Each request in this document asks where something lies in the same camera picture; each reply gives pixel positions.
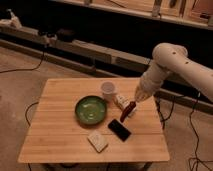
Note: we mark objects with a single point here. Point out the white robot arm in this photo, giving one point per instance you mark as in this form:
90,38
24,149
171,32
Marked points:
170,58

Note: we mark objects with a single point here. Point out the white sponge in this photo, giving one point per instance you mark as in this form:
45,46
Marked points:
98,141

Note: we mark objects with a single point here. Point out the green bowl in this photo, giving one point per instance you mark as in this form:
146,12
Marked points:
91,110

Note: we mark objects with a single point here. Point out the dark box on ledge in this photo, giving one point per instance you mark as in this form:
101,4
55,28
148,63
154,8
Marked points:
65,35

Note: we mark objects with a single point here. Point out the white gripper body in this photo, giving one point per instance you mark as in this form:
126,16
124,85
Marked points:
140,95

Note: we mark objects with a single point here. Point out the white object on ledge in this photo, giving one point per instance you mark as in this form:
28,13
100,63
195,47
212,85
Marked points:
12,22

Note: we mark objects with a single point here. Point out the wooden table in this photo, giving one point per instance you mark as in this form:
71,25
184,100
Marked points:
55,136

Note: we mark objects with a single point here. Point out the white cup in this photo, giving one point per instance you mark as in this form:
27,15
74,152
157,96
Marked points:
108,91

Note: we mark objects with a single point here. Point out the red chili pepper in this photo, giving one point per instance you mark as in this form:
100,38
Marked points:
127,110

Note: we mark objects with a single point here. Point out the black smartphone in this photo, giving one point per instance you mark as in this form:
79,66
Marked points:
117,128

